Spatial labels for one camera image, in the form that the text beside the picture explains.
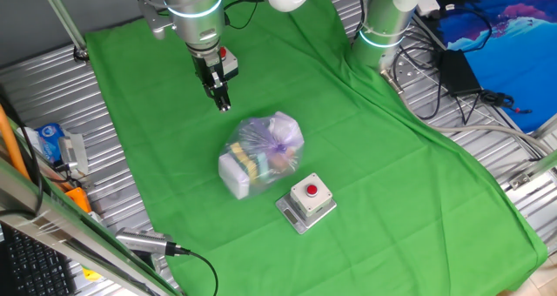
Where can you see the silver ridged camera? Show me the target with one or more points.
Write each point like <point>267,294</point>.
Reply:
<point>73,152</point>

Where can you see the black keyboard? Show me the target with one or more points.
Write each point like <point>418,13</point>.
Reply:
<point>35,265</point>

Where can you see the orange tube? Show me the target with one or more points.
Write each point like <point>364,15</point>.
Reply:
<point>11,143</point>

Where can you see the aluminium frame pole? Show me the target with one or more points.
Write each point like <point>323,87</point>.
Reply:
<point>61,15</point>

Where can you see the white box red button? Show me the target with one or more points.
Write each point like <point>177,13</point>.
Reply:
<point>311,196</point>

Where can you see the small aluminium bracket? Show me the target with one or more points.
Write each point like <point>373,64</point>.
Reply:
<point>520,180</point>

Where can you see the blue picture mat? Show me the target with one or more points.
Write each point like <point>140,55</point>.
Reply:
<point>522,48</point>

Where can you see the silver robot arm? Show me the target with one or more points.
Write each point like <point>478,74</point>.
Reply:
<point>196,22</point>

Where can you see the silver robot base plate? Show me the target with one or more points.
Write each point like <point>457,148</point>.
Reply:
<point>407,71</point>

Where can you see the aluminium frame beam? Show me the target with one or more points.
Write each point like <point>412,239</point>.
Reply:
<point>65,230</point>

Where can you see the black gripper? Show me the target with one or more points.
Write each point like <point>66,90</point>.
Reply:
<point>211,71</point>

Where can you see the clear plastic bag of things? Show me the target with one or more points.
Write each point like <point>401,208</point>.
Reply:
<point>261,156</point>

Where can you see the red button box black base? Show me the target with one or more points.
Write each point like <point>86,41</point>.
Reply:
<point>231,65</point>

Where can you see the orange box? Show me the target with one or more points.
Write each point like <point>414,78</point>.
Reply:
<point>79,199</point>

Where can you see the silver camera on frame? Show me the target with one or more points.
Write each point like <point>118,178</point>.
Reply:
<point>141,241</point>

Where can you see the black power adapter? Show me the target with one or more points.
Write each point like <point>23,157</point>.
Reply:
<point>459,71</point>

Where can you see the green cloth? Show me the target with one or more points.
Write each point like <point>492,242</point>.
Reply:
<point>391,209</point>

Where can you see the blue tissue pack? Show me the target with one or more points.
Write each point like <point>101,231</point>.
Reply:
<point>48,140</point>

